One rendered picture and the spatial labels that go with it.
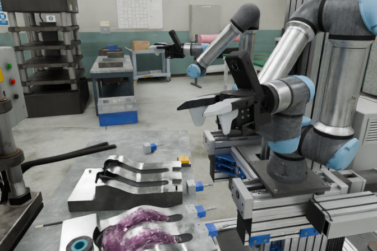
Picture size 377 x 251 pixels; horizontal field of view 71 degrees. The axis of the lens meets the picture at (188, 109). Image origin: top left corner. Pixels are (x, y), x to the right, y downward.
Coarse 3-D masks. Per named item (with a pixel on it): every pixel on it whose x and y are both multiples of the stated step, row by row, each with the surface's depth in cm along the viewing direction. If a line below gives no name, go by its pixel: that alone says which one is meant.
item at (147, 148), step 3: (144, 144) 167; (147, 144) 167; (150, 144) 170; (153, 144) 170; (162, 144) 172; (144, 147) 166; (147, 147) 165; (150, 147) 166; (153, 147) 167; (156, 147) 168; (144, 150) 167; (147, 150) 165; (150, 150) 166; (147, 153) 166
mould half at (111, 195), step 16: (128, 160) 136; (128, 176) 124; (144, 176) 127; (160, 176) 127; (176, 176) 126; (80, 192) 119; (96, 192) 113; (112, 192) 114; (128, 192) 114; (144, 192) 116; (160, 192) 115; (176, 192) 116; (80, 208) 116; (96, 208) 116; (112, 208) 116; (128, 208) 117
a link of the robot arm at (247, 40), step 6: (258, 24) 140; (246, 30) 139; (252, 30) 139; (258, 30) 142; (240, 36) 144; (246, 36) 142; (252, 36) 142; (240, 42) 145; (246, 42) 142; (252, 42) 143; (240, 48) 146; (246, 48) 144; (252, 48) 144; (252, 54) 146; (252, 60) 147
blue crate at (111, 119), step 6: (102, 114) 409; (108, 114) 412; (114, 114) 414; (120, 114) 416; (126, 114) 419; (132, 114) 422; (102, 120) 411; (108, 120) 415; (114, 120) 418; (120, 120) 420; (126, 120) 423; (132, 120) 426; (102, 126) 416
